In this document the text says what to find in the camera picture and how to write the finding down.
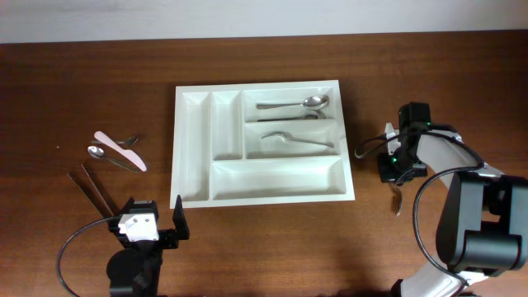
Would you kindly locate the small steel teaspoon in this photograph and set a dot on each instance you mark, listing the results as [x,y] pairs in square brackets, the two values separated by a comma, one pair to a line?
[97,152]

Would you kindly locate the steel fork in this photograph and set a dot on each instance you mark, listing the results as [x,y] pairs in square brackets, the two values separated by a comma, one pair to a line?
[130,141]
[398,199]
[290,137]

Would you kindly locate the white cutlery tray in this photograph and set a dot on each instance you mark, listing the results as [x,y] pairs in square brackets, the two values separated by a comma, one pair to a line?
[220,159]

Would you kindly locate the steel spoon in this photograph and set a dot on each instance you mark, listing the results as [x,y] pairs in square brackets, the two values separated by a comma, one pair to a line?
[312,103]
[315,115]

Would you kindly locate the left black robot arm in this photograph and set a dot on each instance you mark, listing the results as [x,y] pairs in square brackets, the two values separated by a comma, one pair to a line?
[135,270]

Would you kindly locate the pink plastic knife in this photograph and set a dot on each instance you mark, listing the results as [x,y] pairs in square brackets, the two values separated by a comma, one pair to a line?
[127,153]

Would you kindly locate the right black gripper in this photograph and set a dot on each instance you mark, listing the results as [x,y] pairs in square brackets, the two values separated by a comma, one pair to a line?
[396,175]

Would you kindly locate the metal chopstick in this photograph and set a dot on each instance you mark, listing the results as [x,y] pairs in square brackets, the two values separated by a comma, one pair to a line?
[97,190]
[87,194]

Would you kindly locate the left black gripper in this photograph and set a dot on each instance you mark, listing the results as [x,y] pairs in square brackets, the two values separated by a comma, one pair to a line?
[170,241]

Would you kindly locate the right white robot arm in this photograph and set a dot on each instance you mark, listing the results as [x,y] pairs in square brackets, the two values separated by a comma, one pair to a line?
[482,231]

